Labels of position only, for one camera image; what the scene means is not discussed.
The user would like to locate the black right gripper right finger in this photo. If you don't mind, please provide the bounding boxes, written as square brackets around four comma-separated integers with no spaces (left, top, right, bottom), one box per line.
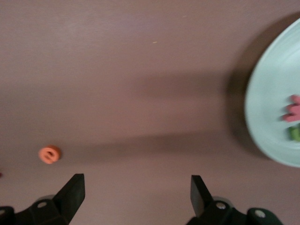
[186,175,249,225]

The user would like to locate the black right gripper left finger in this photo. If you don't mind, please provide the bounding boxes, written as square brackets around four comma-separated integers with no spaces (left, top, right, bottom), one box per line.
[14,173,85,225]

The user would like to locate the orange foam letter e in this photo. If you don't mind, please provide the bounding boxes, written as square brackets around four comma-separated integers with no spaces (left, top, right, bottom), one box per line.
[38,145,62,165]

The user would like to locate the green foam letter n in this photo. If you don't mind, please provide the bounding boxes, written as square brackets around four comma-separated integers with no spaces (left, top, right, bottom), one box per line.
[287,125,300,141]

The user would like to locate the pink foam letter w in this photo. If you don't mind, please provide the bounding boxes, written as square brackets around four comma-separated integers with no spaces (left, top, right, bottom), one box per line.
[280,95,300,124]

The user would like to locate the green plate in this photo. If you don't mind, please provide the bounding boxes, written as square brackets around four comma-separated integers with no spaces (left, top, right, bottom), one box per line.
[245,17,300,168]

